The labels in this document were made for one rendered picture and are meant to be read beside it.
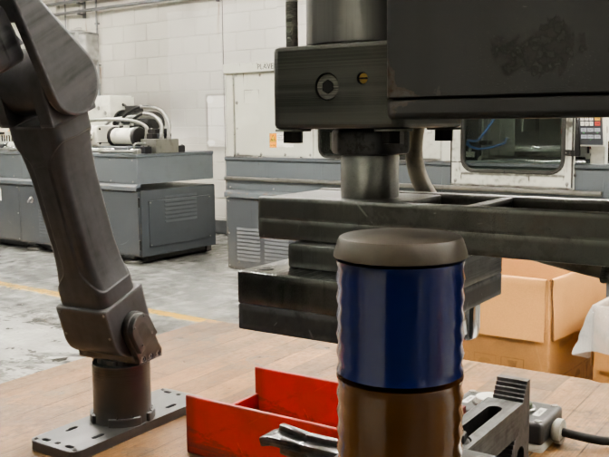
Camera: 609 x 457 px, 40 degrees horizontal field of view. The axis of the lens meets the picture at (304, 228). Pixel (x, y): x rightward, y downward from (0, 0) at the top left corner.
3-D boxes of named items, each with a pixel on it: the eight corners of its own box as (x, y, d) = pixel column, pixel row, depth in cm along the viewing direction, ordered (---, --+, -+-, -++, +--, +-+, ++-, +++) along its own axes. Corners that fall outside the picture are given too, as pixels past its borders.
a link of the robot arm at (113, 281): (120, 368, 86) (33, 55, 74) (71, 361, 89) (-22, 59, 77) (155, 336, 91) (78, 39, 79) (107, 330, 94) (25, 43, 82)
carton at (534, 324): (477, 381, 352) (479, 245, 345) (608, 406, 319) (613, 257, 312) (404, 422, 306) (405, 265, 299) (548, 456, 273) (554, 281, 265)
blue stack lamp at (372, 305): (374, 345, 28) (374, 245, 27) (484, 363, 26) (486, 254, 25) (312, 374, 25) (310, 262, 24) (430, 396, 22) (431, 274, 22)
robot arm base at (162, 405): (205, 339, 98) (160, 332, 102) (70, 384, 81) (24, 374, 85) (207, 405, 99) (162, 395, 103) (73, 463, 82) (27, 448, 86)
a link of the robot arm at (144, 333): (130, 316, 85) (164, 305, 90) (65, 307, 89) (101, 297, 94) (133, 375, 86) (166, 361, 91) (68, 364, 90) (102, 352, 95)
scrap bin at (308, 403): (257, 417, 95) (256, 365, 94) (465, 465, 81) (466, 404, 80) (186, 452, 85) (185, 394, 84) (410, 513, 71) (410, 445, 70)
